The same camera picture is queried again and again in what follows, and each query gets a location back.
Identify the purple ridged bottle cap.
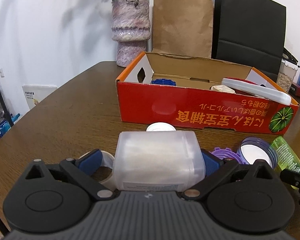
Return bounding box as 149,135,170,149
211,147,248,164

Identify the white booklet against wall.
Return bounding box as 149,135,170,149
22,85,57,109

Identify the clear seed container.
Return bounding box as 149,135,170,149
276,48,299,92

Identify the translucent plastic container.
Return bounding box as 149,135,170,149
113,131,206,192

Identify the black stand pole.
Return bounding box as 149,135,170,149
0,49,15,128

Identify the blue ridged bottle cap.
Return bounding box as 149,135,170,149
151,79,176,86

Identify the dark red small box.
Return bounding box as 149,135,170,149
289,83,300,97

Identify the purple ceramic vase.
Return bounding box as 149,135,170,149
111,0,151,67

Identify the white threaded bottle cap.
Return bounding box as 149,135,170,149
146,122,176,132

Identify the red cardboard box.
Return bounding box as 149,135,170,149
116,52,299,135

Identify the green spray bottle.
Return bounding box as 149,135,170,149
271,137,300,173

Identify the brown paper bag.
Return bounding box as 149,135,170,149
152,0,213,58

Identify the black paper bag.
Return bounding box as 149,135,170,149
211,0,286,81

